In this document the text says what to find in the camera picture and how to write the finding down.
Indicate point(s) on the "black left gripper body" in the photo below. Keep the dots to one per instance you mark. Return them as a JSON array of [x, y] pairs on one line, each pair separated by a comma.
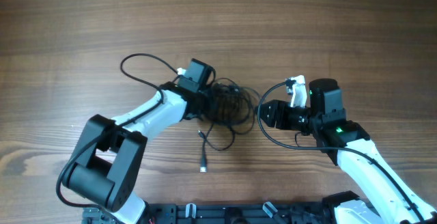
[[204, 105]]

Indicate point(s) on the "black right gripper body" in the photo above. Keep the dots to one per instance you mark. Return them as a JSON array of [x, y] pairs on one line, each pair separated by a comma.
[[270, 113]]

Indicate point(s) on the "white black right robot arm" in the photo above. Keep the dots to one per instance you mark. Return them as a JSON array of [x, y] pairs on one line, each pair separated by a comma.
[[316, 109]]

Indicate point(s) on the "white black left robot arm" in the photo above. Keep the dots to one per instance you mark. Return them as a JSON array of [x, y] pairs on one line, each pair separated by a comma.
[[104, 165]]

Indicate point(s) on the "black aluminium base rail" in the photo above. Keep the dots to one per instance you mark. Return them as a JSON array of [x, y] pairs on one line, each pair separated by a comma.
[[294, 213]]

